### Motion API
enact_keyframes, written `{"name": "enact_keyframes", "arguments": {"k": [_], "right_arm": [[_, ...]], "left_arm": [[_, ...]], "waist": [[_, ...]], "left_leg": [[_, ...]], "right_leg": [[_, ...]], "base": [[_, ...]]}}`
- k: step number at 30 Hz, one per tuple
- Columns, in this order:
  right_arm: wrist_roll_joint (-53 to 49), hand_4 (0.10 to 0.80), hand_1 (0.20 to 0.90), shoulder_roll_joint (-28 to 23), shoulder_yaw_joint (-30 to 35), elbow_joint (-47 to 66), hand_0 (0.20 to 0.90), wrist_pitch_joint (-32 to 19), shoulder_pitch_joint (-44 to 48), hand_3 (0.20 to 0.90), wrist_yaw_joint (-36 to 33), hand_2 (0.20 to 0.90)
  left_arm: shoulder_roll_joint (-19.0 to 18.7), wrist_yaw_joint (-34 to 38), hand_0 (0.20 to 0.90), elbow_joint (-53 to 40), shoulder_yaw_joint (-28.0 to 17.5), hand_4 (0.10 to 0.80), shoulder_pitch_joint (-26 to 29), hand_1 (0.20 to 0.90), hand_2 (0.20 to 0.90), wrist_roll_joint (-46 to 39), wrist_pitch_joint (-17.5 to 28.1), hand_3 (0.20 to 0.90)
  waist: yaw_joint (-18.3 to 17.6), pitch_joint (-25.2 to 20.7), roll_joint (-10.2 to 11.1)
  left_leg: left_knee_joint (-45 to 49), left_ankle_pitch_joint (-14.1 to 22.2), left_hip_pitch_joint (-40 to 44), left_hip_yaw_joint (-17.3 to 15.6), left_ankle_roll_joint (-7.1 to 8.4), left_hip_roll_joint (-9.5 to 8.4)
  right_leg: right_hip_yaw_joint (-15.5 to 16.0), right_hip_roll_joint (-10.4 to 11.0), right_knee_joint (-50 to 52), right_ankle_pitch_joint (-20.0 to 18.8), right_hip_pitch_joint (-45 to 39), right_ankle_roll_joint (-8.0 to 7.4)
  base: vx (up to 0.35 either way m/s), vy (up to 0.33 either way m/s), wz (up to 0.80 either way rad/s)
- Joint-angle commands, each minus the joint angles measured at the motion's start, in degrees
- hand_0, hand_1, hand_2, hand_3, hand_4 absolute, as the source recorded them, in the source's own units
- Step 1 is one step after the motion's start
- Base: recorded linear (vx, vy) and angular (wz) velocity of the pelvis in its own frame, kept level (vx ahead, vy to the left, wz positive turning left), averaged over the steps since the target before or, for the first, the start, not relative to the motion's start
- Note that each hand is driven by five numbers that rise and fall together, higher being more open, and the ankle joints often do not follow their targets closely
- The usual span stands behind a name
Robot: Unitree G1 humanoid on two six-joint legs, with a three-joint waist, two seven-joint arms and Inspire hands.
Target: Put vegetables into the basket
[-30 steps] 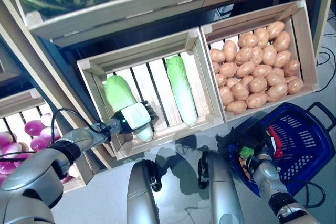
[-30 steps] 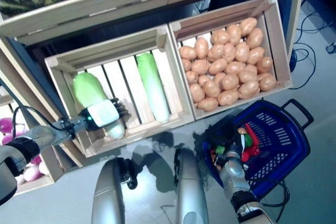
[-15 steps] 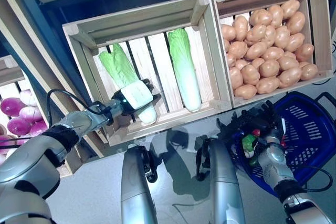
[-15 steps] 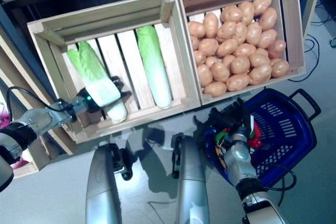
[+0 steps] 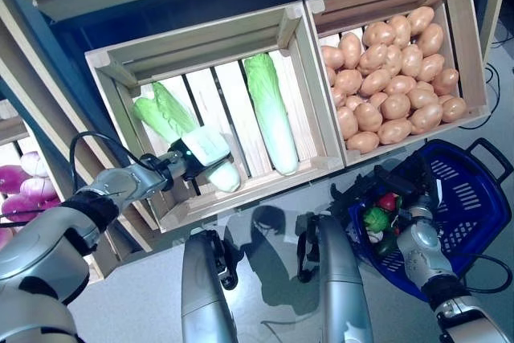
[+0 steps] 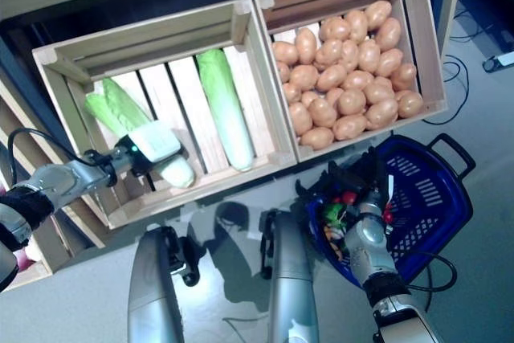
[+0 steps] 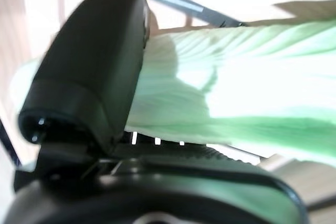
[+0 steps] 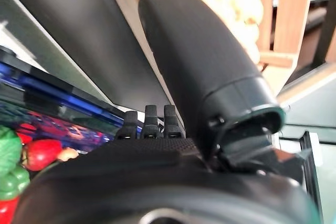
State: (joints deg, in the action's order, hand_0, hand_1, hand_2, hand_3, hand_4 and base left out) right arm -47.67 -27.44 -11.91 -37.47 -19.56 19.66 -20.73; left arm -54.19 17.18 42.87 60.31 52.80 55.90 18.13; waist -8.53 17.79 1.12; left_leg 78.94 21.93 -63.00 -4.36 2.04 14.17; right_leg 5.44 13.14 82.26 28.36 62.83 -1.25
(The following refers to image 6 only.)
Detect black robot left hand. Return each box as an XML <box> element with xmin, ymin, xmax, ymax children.
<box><xmin>115</xmin><ymin>120</ymin><xmax>190</xmax><ymax>192</ymax></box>

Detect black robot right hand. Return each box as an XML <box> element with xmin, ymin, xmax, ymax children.
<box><xmin>295</xmin><ymin>145</ymin><xmax>385</xmax><ymax>210</ymax></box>

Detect napa cabbage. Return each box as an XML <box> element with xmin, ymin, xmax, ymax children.
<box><xmin>83</xmin><ymin>76</ymin><xmax>197</xmax><ymax>190</ymax></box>
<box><xmin>195</xmin><ymin>48</ymin><xmax>256</xmax><ymax>172</ymax></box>

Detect blue plastic shopping basket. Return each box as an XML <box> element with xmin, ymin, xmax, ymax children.
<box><xmin>303</xmin><ymin>133</ymin><xmax>477</xmax><ymax>290</ymax></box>

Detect small green pepper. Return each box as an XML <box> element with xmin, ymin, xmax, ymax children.
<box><xmin>323</xmin><ymin>202</ymin><xmax>349</xmax><ymax>231</ymax></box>

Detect wooden napa cabbage crate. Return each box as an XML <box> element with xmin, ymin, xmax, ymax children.
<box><xmin>31</xmin><ymin>0</ymin><xmax>299</xmax><ymax>230</ymax></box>

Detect silver robot right leg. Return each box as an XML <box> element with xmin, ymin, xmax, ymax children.
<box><xmin>259</xmin><ymin>209</ymin><xmax>322</xmax><ymax>343</ymax></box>

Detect silver robot leg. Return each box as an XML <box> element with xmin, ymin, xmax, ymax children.
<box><xmin>127</xmin><ymin>225</ymin><xmax>202</xmax><ymax>343</ymax></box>
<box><xmin>259</xmin><ymin>209</ymin><xmax>322</xmax><ymax>343</ymax></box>

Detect silver robot left leg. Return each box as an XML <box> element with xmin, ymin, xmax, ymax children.
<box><xmin>127</xmin><ymin>225</ymin><xmax>202</xmax><ymax>343</ymax></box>

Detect wooden onion crate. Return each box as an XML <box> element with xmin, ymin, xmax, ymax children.
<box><xmin>0</xmin><ymin>198</ymin><xmax>81</xmax><ymax>294</ymax></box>

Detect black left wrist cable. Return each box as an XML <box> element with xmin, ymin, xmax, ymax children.
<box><xmin>6</xmin><ymin>128</ymin><xmax>88</xmax><ymax>183</ymax></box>

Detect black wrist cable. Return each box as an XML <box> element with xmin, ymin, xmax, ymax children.
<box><xmin>6</xmin><ymin>128</ymin><xmax>88</xmax><ymax>183</ymax></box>
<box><xmin>395</xmin><ymin>252</ymin><xmax>459</xmax><ymax>294</ymax></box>

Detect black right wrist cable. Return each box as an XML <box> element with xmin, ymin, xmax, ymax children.
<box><xmin>395</xmin><ymin>252</ymin><xmax>459</xmax><ymax>294</ymax></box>

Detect black floor cable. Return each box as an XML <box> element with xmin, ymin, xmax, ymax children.
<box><xmin>421</xmin><ymin>57</ymin><xmax>471</xmax><ymax>126</ymax></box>

